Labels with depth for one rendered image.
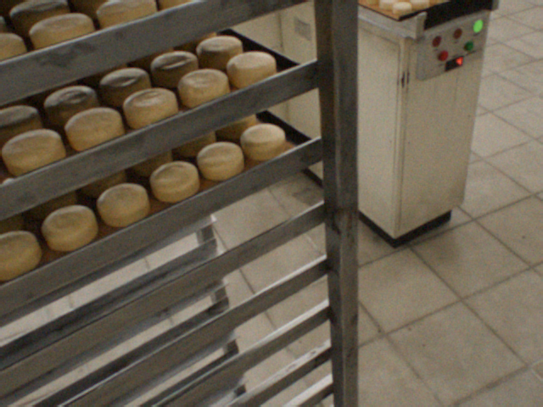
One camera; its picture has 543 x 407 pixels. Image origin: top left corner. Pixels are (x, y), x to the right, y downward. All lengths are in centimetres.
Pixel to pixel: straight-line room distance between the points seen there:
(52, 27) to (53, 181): 12
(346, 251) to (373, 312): 126
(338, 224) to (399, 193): 130
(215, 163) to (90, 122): 14
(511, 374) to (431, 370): 23
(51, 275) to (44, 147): 11
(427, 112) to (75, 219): 143
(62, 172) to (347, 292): 41
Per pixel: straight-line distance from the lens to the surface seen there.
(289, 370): 85
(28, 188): 49
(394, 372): 182
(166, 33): 48
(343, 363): 86
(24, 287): 54
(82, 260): 55
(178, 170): 61
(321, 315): 80
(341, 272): 72
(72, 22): 51
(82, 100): 59
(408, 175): 195
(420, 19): 164
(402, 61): 171
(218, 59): 63
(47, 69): 46
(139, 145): 51
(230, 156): 62
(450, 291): 205
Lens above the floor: 149
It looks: 38 degrees down
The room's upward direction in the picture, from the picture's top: 7 degrees counter-clockwise
